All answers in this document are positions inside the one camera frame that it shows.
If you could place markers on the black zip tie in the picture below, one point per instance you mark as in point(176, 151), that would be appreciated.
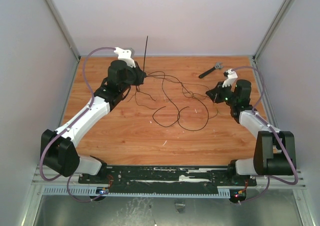
point(145, 54)

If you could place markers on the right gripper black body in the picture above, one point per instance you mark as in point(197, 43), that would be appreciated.
point(215, 94)

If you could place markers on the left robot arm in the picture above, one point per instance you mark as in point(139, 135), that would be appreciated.
point(58, 147)

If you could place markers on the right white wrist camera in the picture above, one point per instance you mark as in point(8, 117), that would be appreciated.
point(230, 77)

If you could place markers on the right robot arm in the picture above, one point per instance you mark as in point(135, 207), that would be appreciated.
point(274, 154)

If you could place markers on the aluminium front rail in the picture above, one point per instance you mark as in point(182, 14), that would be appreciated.
point(215, 175)

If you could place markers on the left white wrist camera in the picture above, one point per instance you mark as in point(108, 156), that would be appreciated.
point(126, 56)

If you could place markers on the black adjustable wrench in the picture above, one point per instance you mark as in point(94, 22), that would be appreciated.
point(218, 66)

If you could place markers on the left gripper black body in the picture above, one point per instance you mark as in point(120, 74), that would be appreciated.
point(133, 77)

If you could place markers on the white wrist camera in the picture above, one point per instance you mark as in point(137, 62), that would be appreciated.
point(126, 56)
point(230, 77)

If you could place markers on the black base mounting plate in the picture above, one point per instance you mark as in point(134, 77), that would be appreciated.
point(164, 188)

